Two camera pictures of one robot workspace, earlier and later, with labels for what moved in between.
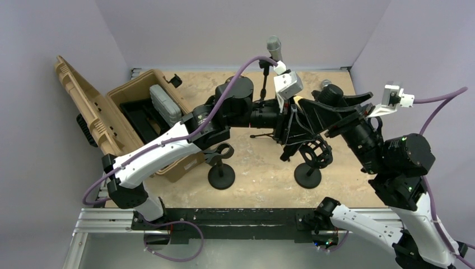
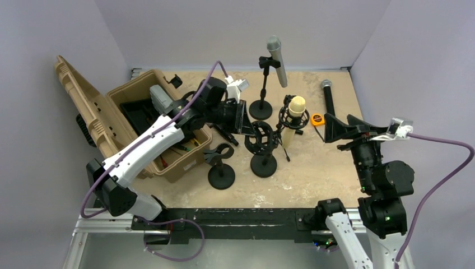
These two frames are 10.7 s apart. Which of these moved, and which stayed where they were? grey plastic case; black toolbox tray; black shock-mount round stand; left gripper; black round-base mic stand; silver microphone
Moved: left gripper; black shock-mount round stand
Stayed: black round-base mic stand; grey plastic case; silver microphone; black toolbox tray
